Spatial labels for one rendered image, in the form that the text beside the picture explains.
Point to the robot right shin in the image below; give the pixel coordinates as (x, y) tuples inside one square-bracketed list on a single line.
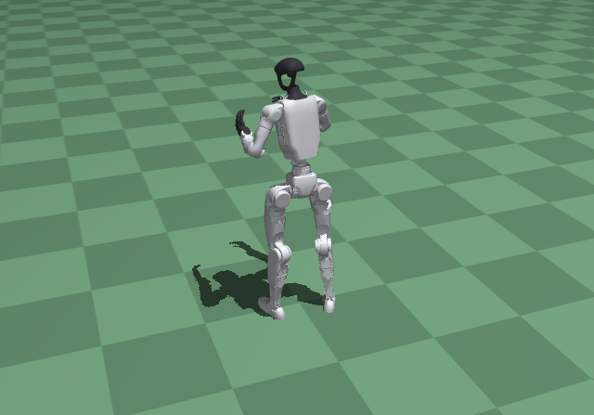
[(327, 270)]

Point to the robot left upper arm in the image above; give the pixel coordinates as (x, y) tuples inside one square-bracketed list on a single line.
[(270, 115)]

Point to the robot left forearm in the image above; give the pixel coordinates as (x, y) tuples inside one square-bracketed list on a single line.
[(246, 141)]

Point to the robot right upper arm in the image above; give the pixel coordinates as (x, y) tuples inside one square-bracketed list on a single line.
[(324, 121)]

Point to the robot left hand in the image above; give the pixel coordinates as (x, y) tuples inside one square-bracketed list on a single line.
[(240, 125)]

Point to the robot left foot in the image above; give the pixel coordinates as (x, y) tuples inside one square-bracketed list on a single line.
[(278, 313)]

